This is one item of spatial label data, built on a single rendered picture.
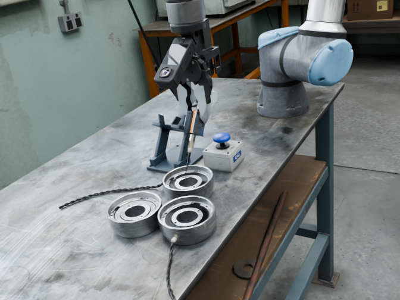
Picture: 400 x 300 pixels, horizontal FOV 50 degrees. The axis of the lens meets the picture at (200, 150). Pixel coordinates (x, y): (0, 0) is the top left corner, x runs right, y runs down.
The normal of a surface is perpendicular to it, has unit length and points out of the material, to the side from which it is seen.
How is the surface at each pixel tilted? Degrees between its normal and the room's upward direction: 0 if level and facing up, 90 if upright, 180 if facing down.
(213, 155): 90
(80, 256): 0
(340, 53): 97
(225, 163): 90
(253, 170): 0
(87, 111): 90
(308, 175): 0
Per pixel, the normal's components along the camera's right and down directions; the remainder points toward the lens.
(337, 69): 0.52, 0.43
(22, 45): 0.86, 0.11
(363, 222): -0.14, -0.89
